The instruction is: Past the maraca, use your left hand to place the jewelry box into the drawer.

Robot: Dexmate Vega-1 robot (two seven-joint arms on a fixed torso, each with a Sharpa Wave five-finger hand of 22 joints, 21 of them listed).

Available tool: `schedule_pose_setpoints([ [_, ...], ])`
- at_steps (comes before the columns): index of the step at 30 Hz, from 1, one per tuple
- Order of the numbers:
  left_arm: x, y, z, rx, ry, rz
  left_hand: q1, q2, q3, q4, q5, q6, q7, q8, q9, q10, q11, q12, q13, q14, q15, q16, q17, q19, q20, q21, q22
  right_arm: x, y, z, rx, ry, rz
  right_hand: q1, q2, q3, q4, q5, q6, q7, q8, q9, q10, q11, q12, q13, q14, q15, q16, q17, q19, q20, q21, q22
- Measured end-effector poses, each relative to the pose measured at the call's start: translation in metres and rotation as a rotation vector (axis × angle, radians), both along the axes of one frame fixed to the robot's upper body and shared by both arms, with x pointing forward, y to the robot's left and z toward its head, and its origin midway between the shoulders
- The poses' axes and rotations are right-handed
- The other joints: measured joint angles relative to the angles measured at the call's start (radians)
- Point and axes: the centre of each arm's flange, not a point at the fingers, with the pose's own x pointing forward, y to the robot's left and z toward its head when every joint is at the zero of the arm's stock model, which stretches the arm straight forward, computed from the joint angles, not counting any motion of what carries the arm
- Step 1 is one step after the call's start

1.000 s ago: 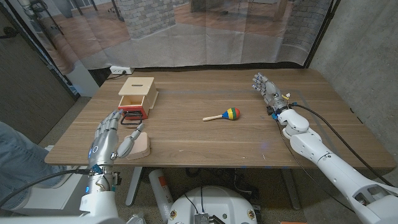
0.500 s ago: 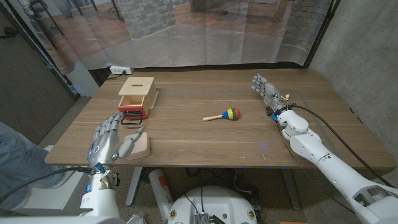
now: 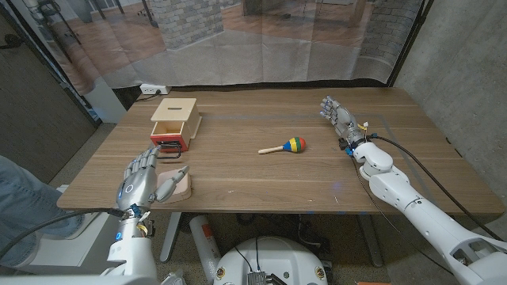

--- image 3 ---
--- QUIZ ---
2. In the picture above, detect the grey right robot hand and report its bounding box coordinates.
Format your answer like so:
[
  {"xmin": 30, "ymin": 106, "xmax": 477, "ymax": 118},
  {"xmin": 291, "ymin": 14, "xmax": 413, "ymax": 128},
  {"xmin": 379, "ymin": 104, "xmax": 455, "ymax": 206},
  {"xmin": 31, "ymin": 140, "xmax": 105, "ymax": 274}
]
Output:
[{"xmin": 319, "ymin": 94, "xmax": 368, "ymax": 149}]

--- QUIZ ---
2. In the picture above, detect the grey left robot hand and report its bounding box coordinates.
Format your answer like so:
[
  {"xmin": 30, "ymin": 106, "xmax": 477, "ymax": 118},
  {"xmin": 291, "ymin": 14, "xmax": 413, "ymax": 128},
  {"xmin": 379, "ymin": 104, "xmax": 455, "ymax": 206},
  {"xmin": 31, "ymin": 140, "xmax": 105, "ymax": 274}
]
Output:
[{"xmin": 116, "ymin": 145, "xmax": 191, "ymax": 215}]

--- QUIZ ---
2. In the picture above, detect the light wooden block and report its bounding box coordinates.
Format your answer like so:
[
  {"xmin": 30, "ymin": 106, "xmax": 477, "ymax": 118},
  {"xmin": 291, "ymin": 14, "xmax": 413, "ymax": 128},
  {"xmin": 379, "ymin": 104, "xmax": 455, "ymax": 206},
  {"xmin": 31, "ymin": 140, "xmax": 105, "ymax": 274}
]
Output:
[{"xmin": 156, "ymin": 169, "xmax": 193, "ymax": 205}]

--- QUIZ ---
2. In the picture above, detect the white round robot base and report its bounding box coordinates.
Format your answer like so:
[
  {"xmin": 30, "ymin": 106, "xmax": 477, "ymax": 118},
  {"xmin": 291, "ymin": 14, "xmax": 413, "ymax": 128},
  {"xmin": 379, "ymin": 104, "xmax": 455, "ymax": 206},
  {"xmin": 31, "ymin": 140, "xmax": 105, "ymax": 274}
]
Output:
[{"xmin": 213, "ymin": 236, "xmax": 329, "ymax": 285}]

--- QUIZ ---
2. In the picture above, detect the striped wooden maraca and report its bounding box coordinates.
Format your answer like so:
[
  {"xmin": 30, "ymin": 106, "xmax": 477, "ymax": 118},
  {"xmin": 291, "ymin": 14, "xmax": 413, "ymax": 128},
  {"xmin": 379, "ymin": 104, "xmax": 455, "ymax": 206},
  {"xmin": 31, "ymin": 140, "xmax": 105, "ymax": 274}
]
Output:
[{"xmin": 257, "ymin": 136, "xmax": 307, "ymax": 155}]

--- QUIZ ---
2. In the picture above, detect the light wooden slotted box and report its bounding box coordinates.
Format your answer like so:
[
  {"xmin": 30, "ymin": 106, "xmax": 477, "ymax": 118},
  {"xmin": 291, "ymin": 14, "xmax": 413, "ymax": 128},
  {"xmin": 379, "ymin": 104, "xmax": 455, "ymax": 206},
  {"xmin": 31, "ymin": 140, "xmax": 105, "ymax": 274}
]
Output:
[{"xmin": 150, "ymin": 97, "xmax": 203, "ymax": 140}]

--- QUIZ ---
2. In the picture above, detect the white cylinder with orange label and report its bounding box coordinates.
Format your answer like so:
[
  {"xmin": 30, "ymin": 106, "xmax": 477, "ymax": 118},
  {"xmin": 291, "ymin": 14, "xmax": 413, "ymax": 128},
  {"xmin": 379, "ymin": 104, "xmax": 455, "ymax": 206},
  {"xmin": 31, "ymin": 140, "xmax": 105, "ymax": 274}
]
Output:
[{"xmin": 189, "ymin": 215, "xmax": 222, "ymax": 284}]

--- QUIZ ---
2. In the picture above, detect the white power strip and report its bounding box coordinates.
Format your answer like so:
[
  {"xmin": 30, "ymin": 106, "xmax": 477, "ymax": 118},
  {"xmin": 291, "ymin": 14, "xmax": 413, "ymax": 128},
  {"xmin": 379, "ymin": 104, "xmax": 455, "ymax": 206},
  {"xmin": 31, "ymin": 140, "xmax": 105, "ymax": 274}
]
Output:
[{"xmin": 139, "ymin": 83, "xmax": 172, "ymax": 96}]

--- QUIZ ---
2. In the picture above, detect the person's leg in jeans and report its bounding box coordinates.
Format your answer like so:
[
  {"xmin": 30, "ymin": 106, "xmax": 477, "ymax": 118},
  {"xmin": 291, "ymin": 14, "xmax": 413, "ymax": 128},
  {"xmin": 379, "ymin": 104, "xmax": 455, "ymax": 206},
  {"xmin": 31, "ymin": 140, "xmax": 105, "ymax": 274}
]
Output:
[{"xmin": 0, "ymin": 154, "xmax": 86, "ymax": 268}]

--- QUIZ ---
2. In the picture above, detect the printed room backdrop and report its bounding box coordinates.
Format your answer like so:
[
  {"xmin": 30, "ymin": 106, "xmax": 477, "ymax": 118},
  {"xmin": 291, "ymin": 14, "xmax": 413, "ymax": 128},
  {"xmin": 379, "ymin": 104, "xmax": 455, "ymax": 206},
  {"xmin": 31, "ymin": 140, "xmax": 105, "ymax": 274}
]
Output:
[{"xmin": 7, "ymin": 0, "xmax": 425, "ymax": 96}]

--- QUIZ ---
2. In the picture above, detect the grey electronics module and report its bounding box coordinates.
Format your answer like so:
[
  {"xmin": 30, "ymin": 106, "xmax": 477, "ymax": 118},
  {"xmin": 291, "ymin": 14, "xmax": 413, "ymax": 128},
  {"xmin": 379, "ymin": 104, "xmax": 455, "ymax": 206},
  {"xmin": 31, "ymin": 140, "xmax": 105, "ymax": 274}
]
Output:
[{"xmin": 247, "ymin": 271, "xmax": 288, "ymax": 285}]

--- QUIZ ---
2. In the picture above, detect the red drawer with black handle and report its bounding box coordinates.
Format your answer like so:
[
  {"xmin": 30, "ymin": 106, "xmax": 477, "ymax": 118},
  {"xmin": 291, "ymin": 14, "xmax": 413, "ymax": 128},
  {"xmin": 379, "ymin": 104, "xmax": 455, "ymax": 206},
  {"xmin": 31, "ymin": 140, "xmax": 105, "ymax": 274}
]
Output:
[{"xmin": 150, "ymin": 121, "xmax": 192, "ymax": 161}]

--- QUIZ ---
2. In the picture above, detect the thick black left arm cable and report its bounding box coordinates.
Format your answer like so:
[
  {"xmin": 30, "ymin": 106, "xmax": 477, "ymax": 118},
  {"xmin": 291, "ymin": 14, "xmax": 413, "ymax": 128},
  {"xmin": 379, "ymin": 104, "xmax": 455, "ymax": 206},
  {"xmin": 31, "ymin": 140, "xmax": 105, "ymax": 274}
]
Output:
[{"xmin": 0, "ymin": 207, "xmax": 127, "ymax": 259}]

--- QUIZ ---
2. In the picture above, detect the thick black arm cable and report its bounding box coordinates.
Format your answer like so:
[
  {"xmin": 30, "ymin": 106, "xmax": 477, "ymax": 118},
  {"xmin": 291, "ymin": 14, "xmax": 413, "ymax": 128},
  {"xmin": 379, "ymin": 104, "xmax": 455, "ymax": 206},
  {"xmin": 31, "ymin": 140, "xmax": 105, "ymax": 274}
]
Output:
[
  {"xmin": 368, "ymin": 134, "xmax": 492, "ymax": 238},
  {"xmin": 0, "ymin": 207, "xmax": 127, "ymax": 259}
]

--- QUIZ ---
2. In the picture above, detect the black backdrop frame pole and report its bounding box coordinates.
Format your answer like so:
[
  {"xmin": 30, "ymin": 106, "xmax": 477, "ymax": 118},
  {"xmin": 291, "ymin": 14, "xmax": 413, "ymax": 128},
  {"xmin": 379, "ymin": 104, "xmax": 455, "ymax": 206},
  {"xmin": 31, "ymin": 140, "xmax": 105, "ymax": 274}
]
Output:
[
  {"xmin": 387, "ymin": 0, "xmax": 435, "ymax": 88},
  {"xmin": 6, "ymin": 0, "xmax": 102, "ymax": 128}
]

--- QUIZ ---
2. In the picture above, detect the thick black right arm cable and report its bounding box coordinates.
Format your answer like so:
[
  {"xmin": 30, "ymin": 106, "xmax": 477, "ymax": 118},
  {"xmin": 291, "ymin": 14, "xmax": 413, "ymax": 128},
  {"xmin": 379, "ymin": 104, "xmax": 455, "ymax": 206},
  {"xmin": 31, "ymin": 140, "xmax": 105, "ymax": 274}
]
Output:
[{"xmin": 368, "ymin": 134, "xmax": 492, "ymax": 238}]

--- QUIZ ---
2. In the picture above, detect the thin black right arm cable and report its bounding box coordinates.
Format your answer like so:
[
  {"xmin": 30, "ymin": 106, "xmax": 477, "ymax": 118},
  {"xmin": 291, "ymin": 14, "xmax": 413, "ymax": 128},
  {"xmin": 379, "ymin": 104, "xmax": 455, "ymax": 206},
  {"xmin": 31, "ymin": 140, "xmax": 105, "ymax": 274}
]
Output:
[{"xmin": 349, "ymin": 154, "xmax": 452, "ymax": 275}]

